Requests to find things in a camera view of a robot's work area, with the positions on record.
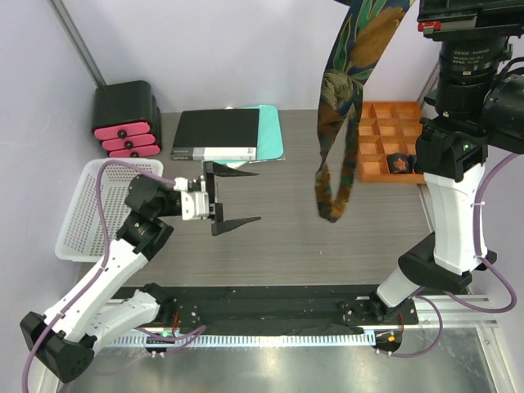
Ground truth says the black notebook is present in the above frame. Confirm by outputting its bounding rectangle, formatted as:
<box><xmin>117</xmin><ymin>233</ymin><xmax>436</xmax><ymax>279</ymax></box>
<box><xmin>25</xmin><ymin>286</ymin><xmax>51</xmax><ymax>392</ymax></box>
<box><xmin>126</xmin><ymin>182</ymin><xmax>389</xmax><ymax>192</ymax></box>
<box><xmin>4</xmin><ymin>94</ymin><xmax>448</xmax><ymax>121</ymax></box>
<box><xmin>170</xmin><ymin>108</ymin><xmax>260</xmax><ymax>161</ymax></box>

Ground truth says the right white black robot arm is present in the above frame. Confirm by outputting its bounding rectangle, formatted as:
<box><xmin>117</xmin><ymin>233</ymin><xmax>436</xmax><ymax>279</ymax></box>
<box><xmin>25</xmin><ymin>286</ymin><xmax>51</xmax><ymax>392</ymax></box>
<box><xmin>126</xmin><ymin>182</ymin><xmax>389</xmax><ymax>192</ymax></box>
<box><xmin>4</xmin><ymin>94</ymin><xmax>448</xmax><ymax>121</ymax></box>
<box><xmin>369</xmin><ymin>1</ymin><xmax>523</xmax><ymax>323</ymax></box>

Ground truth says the floral patterned necktie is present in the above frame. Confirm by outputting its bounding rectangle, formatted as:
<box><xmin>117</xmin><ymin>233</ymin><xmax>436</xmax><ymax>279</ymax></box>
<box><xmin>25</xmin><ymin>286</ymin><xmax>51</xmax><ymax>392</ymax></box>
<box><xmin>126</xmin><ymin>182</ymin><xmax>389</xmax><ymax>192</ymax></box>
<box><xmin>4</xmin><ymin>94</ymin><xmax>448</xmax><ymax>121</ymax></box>
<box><xmin>314</xmin><ymin>0</ymin><xmax>413</xmax><ymax>223</ymax></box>

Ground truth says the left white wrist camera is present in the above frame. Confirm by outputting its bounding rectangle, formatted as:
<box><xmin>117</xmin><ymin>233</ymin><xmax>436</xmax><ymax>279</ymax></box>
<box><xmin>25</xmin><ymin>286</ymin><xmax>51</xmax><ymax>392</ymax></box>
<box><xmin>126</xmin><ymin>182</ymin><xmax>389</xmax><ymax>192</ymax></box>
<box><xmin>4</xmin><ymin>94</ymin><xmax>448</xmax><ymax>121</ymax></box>
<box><xmin>173</xmin><ymin>175</ymin><xmax>210</xmax><ymax>221</ymax></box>

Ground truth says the orange compartment tray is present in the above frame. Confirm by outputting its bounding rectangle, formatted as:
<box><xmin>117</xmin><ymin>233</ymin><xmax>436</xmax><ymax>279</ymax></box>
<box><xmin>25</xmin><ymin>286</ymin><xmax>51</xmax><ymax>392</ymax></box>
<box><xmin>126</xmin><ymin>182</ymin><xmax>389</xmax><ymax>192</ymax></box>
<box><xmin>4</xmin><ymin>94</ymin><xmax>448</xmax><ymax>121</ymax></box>
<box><xmin>358</xmin><ymin>102</ymin><xmax>424</xmax><ymax>184</ymax></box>

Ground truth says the aluminium rail frame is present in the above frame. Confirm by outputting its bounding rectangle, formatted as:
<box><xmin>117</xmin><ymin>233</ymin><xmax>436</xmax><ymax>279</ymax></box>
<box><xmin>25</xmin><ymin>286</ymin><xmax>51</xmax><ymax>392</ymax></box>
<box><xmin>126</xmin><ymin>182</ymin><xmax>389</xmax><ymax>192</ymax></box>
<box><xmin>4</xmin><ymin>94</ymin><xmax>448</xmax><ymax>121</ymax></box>
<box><xmin>51</xmin><ymin>296</ymin><xmax>500</xmax><ymax>331</ymax></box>

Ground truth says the white perforated plastic basket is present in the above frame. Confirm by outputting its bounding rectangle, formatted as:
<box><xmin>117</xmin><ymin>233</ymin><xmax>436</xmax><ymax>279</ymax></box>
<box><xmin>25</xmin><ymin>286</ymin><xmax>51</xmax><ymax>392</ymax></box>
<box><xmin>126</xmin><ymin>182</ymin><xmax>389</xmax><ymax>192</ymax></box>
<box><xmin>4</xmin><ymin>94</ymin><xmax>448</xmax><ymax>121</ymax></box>
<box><xmin>55</xmin><ymin>159</ymin><xmax>139</xmax><ymax>263</ymax></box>

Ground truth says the white slotted cable duct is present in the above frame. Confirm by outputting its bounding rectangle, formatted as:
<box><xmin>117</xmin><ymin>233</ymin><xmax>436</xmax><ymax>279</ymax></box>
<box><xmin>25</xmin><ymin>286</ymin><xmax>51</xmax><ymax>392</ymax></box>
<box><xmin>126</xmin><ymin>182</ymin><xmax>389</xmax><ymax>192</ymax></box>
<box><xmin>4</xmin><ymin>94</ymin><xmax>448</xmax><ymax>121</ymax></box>
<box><xmin>110</xmin><ymin>330</ymin><xmax>376</xmax><ymax>350</ymax></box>

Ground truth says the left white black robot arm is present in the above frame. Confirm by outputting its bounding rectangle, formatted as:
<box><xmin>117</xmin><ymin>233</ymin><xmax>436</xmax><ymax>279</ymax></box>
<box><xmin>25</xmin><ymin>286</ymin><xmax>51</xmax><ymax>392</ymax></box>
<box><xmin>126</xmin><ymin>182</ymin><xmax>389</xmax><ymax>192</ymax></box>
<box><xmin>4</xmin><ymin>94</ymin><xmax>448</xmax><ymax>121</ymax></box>
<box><xmin>20</xmin><ymin>160</ymin><xmax>254</xmax><ymax>391</ymax></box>

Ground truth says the rolled tie orange leaf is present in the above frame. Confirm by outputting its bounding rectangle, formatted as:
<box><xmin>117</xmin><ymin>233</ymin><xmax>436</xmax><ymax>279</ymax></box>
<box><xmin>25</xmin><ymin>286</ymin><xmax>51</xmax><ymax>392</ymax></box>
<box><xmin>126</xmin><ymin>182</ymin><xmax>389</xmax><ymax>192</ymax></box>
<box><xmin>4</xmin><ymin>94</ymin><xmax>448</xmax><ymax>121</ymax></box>
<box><xmin>386</xmin><ymin>152</ymin><xmax>412</xmax><ymax>174</ymax></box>

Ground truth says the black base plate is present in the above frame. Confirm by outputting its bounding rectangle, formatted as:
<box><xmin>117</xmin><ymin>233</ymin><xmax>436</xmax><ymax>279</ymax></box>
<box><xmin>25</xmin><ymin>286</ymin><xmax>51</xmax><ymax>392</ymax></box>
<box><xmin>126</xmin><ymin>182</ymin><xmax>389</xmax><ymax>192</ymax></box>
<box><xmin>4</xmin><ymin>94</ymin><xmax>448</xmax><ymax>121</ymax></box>
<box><xmin>125</xmin><ymin>286</ymin><xmax>419</xmax><ymax>328</ymax></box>

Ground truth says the black pink drawer organizer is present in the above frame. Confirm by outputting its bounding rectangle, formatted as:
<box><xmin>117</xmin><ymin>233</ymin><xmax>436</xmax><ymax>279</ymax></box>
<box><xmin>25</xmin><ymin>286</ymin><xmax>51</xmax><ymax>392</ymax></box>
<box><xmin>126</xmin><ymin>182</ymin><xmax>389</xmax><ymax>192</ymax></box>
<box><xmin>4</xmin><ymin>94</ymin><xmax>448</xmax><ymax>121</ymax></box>
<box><xmin>91</xmin><ymin>80</ymin><xmax>162</xmax><ymax>158</ymax></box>

